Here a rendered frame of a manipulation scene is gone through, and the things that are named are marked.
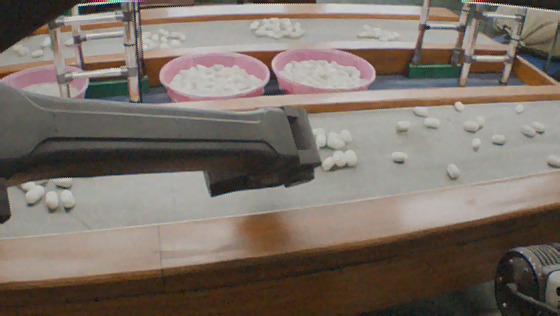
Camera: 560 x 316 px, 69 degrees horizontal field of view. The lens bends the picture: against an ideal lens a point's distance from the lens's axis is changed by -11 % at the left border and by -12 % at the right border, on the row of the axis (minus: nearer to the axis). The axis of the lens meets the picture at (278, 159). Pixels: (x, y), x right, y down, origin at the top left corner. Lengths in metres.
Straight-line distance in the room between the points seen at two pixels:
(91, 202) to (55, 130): 0.49
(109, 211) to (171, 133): 0.42
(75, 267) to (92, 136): 0.36
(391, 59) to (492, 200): 0.72
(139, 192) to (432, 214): 0.48
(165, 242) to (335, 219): 0.25
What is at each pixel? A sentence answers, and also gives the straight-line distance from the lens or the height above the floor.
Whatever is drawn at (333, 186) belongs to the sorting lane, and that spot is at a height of 0.74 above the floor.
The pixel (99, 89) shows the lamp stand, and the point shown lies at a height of 0.70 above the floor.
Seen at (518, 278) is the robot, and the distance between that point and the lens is 0.73.
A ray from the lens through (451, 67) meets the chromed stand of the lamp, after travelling 1.53.
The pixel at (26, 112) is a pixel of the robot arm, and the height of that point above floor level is 1.09.
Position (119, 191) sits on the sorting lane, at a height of 0.74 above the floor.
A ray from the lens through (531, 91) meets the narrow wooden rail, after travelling 1.37.
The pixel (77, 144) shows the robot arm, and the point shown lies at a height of 1.06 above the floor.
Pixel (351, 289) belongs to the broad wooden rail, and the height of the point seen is 0.66.
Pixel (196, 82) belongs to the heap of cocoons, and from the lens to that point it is 1.14.
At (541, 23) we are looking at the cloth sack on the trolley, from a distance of 3.75.
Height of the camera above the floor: 1.22
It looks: 34 degrees down
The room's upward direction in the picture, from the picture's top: 4 degrees clockwise
